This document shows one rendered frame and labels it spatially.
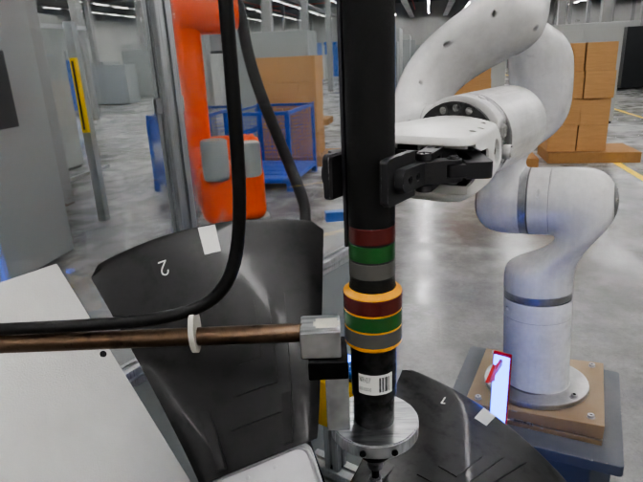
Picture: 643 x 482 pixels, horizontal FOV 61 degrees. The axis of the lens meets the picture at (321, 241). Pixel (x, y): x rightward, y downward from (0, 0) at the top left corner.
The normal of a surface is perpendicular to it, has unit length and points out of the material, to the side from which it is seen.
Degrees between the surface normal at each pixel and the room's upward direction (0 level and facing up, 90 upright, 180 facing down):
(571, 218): 93
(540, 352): 87
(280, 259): 36
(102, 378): 50
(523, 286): 86
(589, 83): 90
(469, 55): 123
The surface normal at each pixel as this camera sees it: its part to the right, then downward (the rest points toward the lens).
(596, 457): -0.04, -0.95
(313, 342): 0.00, 0.32
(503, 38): -0.12, 0.79
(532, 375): -0.45, 0.26
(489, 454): 0.27, -0.90
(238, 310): 0.00, -0.50
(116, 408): 0.60, -0.49
